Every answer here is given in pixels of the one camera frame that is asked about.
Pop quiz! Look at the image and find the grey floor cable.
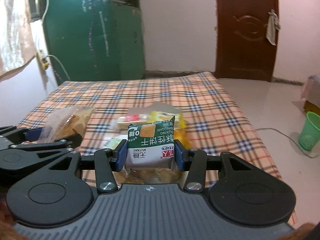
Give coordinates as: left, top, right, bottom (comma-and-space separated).
255, 127, 320, 159

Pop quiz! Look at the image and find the green metal cabinet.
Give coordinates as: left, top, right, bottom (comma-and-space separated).
42, 0, 147, 85

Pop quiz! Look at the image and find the clear pastry packet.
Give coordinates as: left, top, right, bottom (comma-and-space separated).
41, 106, 97, 143

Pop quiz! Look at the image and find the white power cable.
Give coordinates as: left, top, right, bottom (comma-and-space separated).
47, 54, 71, 82

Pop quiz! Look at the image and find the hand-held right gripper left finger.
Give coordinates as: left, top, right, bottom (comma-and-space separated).
32, 139, 127, 194

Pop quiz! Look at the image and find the plaid tablecloth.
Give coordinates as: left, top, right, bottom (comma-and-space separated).
16, 71, 298, 230

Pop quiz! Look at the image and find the green plastic basket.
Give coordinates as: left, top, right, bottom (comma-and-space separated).
298, 111, 320, 152

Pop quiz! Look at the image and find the yellow biscuit packet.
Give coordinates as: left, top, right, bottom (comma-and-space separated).
149, 111, 179, 124

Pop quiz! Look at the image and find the brown wooden door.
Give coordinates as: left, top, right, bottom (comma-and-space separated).
214, 0, 279, 82

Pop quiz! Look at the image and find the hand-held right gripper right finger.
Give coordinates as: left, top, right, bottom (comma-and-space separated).
174, 139, 284, 193

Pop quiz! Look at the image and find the red white nougat packet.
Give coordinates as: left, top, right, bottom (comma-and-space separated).
117, 114, 152, 130

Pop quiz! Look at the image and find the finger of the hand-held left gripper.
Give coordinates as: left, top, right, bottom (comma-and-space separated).
0, 126, 43, 144
37, 133, 83, 153

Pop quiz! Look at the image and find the white cloth on door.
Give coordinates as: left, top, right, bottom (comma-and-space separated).
265, 9, 281, 46

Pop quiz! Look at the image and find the beige patterned curtain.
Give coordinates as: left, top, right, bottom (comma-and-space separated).
0, 0, 37, 77

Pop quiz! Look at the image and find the green biscuit packet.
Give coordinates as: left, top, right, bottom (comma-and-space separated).
125, 116, 176, 173

